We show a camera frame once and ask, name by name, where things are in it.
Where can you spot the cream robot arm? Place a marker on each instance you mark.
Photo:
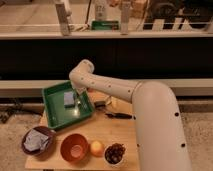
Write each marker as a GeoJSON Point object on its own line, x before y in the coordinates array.
{"type": "Point", "coordinates": [159, 129]}

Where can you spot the green plastic tray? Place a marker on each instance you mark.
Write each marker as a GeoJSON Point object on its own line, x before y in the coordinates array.
{"type": "Point", "coordinates": [58, 115]}

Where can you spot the blue sponge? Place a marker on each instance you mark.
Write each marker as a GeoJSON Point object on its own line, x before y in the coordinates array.
{"type": "Point", "coordinates": [69, 100]}

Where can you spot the green box in background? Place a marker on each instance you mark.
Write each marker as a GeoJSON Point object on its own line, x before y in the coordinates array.
{"type": "Point", "coordinates": [105, 25]}

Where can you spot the orange fruit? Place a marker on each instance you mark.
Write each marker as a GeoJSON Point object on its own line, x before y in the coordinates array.
{"type": "Point", "coordinates": [97, 148]}

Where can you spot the orange bowl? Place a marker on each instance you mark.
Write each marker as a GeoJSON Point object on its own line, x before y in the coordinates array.
{"type": "Point", "coordinates": [74, 148]}

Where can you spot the dark brown bowl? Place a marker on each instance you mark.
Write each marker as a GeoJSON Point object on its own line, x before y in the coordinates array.
{"type": "Point", "coordinates": [45, 130]}

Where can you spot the crumpled grey cloth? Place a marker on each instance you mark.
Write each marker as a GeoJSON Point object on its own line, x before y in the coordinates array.
{"type": "Point", "coordinates": [35, 140]}

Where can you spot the black handled fork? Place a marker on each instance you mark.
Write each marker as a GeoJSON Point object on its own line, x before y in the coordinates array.
{"type": "Point", "coordinates": [101, 104]}

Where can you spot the black handled utensil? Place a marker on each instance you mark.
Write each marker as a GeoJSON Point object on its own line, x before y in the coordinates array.
{"type": "Point", "coordinates": [118, 115]}

